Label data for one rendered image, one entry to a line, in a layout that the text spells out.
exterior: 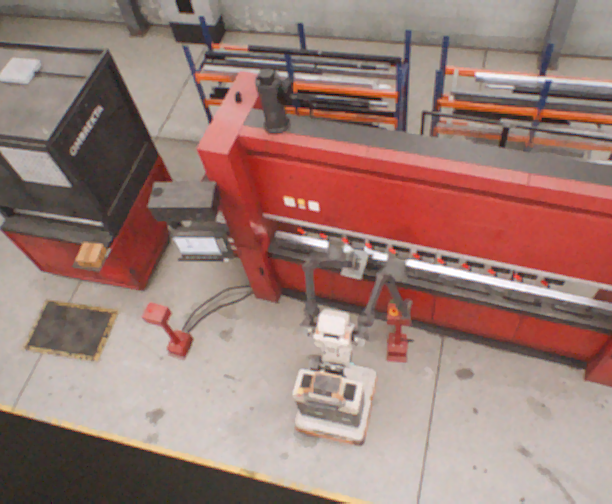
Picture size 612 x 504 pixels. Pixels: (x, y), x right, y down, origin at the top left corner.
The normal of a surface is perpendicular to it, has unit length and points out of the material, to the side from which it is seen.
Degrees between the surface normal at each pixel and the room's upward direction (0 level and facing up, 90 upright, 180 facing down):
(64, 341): 0
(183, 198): 1
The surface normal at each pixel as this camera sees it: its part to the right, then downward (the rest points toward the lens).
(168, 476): 0.01, -0.85
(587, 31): -0.26, 0.83
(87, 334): -0.11, -0.54
